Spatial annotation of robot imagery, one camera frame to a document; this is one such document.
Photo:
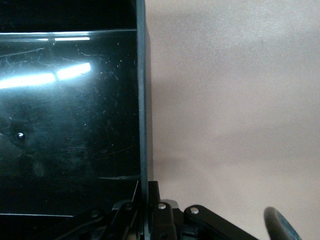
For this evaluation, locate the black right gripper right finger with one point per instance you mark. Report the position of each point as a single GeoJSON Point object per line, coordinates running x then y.
{"type": "Point", "coordinates": [175, 225]}

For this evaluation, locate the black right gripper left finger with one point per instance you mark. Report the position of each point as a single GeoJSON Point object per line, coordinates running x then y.
{"type": "Point", "coordinates": [112, 225]}

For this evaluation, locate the black plastic box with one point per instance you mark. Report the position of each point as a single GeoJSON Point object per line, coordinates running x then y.
{"type": "Point", "coordinates": [75, 112]}

